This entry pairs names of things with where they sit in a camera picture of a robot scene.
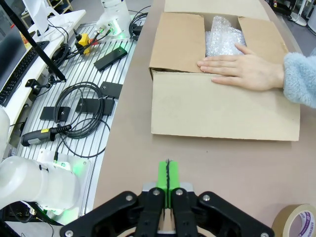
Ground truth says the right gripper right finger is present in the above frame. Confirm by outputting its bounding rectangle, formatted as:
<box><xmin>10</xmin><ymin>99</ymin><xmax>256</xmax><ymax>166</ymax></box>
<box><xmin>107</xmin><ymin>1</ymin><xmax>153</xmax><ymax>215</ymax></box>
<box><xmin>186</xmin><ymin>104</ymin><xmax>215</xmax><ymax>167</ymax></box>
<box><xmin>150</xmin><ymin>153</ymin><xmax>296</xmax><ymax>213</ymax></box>
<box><xmin>168</xmin><ymin>160</ymin><xmax>275</xmax><ymax>237</ymax></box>

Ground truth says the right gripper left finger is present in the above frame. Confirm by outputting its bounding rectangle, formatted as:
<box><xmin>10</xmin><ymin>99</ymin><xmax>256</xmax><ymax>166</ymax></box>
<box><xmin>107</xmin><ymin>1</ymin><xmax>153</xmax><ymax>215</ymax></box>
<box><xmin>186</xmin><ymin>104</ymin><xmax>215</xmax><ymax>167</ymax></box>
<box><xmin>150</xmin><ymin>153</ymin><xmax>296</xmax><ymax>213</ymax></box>
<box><xmin>60</xmin><ymin>160</ymin><xmax>170</xmax><ymax>237</ymax></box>

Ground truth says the large brown cardboard box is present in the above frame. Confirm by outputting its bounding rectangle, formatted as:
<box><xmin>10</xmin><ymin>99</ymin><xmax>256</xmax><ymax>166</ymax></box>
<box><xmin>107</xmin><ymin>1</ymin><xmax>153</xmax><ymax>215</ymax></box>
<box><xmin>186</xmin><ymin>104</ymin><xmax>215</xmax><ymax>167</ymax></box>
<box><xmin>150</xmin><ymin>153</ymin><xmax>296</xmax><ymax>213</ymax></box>
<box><xmin>148</xmin><ymin>0</ymin><xmax>302</xmax><ymax>142</ymax></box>

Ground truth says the left forearm blue fleece sleeve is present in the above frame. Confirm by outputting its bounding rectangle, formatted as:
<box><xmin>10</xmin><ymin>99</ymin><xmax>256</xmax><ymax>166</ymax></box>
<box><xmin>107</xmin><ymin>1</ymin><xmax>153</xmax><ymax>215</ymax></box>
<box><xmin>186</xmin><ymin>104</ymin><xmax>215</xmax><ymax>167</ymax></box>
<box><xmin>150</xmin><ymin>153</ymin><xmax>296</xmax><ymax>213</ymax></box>
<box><xmin>281</xmin><ymin>51</ymin><xmax>316</xmax><ymax>110</ymax></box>

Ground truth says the clear bubble wrap bundle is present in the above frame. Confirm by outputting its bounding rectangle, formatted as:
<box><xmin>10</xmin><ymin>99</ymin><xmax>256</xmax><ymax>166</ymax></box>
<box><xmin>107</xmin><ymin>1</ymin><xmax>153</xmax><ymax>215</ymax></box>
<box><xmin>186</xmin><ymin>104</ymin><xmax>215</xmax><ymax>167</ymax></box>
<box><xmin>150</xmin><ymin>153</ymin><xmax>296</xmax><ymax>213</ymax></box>
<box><xmin>204</xmin><ymin>15</ymin><xmax>248</xmax><ymax>58</ymax></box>

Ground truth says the person's left hand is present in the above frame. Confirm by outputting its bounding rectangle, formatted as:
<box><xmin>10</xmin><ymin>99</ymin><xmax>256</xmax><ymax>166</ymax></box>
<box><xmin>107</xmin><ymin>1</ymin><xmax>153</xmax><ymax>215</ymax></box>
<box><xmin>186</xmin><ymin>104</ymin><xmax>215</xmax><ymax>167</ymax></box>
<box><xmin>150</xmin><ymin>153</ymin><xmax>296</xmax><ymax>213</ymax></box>
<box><xmin>197</xmin><ymin>43</ymin><xmax>285</xmax><ymax>92</ymax></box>

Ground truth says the brown packing tape roll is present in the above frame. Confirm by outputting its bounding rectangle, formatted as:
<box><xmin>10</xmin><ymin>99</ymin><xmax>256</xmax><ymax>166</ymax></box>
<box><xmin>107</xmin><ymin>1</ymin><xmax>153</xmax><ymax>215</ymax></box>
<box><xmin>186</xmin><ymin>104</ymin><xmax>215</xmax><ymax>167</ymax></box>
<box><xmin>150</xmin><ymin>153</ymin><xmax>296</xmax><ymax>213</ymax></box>
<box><xmin>271</xmin><ymin>203</ymin><xmax>316</xmax><ymax>237</ymax></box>

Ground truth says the wide black mounting plate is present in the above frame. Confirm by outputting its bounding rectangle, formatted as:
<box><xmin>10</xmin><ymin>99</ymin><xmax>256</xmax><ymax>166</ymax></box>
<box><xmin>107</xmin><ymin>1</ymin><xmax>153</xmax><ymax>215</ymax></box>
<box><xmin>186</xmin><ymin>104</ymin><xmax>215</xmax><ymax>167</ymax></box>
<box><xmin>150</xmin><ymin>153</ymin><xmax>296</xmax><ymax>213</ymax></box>
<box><xmin>76</xmin><ymin>98</ymin><xmax>116</xmax><ymax>117</ymax></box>

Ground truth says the square black mounting plate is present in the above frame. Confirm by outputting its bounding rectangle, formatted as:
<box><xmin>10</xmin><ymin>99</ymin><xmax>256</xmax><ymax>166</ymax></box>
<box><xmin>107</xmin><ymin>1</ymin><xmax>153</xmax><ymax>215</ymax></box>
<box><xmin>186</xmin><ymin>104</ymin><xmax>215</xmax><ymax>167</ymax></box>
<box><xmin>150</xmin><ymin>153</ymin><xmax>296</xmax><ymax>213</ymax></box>
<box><xmin>99</xmin><ymin>81</ymin><xmax>123</xmax><ymax>100</ymax></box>

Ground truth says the black handheld barcode scanner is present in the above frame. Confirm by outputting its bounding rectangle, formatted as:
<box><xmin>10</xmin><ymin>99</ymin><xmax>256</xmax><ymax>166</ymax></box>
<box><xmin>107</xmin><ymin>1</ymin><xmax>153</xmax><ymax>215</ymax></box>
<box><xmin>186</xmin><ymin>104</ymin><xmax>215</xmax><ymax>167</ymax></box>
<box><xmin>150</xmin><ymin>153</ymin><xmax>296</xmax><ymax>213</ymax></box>
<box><xmin>20</xmin><ymin>124</ymin><xmax>73</xmax><ymax>148</ymax></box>

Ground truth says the small black mounting plate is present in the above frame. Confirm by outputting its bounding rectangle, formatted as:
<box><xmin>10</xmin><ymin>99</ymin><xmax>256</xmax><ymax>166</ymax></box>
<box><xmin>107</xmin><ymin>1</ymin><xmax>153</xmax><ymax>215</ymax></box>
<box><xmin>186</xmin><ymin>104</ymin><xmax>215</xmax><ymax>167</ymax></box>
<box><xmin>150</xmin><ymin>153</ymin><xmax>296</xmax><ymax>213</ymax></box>
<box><xmin>39</xmin><ymin>106</ymin><xmax>71</xmax><ymax>122</ymax></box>

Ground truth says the long black mounting plate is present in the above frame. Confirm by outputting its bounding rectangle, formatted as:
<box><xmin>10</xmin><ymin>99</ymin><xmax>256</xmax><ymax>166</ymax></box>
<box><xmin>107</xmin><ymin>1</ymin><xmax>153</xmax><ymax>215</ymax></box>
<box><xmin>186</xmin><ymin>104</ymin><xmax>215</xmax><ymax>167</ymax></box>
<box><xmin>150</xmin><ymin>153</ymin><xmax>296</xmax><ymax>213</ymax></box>
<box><xmin>93</xmin><ymin>46</ymin><xmax>128</xmax><ymax>73</ymax></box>

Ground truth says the black keyboard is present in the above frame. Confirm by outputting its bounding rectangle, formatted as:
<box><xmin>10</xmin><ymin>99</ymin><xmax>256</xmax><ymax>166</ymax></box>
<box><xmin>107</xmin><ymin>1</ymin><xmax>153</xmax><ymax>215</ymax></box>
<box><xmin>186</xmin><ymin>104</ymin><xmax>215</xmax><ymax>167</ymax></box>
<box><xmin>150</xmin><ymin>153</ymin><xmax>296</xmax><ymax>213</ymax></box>
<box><xmin>0</xmin><ymin>40</ymin><xmax>50</xmax><ymax>108</ymax></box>

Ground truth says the black tripod leg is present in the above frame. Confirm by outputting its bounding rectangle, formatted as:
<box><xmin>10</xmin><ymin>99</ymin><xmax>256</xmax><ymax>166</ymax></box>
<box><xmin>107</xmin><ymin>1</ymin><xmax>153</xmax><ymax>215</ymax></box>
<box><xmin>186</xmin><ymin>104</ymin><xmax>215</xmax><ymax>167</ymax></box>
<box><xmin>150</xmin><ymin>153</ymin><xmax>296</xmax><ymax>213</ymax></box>
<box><xmin>0</xmin><ymin>0</ymin><xmax>68</xmax><ymax>82</ymax></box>

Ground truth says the dark computer monitor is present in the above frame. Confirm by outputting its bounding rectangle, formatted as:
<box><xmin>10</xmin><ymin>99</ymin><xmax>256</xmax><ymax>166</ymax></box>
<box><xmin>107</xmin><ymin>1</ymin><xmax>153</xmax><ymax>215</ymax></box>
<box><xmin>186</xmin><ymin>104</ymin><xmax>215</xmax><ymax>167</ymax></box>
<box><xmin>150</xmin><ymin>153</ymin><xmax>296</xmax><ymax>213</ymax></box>
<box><xmin>0</xmin><ymin>22</ymin><xmax>27</xmax><ymax>89</ymax></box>

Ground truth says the coiled black cable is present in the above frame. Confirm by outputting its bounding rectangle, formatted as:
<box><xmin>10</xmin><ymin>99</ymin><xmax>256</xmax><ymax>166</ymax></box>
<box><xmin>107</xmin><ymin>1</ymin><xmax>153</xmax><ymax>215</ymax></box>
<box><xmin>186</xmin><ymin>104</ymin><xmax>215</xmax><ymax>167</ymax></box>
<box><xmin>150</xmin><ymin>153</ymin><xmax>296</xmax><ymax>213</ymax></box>
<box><xmin>52</xmin><ymin>82</ymin><xmax>112</xmax><ymax>159</ymax></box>

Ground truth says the slatted aluminium base plate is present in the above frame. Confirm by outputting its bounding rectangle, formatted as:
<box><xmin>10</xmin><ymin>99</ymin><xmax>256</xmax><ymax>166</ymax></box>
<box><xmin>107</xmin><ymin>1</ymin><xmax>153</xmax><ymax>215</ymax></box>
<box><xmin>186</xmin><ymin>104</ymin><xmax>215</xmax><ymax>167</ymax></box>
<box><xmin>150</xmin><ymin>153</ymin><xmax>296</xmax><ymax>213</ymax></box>
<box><xmin>9</xmin><ymin>20</ymin><xmax>149</xmax><ymax>215</ymax></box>

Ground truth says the black clamp mount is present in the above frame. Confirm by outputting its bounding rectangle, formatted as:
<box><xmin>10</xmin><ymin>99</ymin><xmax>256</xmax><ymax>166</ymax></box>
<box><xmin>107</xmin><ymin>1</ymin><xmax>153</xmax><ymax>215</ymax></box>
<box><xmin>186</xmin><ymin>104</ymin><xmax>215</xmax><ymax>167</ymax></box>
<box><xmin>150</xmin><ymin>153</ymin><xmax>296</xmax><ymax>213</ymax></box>
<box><xmin>24</xmin><ymin>76</ymin><xmax>54</xmax><ymax>96</ymax></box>

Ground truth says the black cable bunch with connector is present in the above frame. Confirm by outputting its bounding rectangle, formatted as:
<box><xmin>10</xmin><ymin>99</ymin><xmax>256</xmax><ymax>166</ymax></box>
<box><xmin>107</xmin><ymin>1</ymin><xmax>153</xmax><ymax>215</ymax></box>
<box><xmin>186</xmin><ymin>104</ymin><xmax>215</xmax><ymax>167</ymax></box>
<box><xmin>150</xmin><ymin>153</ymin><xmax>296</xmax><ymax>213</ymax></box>
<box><xmin>129</xmin><ymin>4</ymin><xmax>152</xmax><ymax>42</ymax></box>

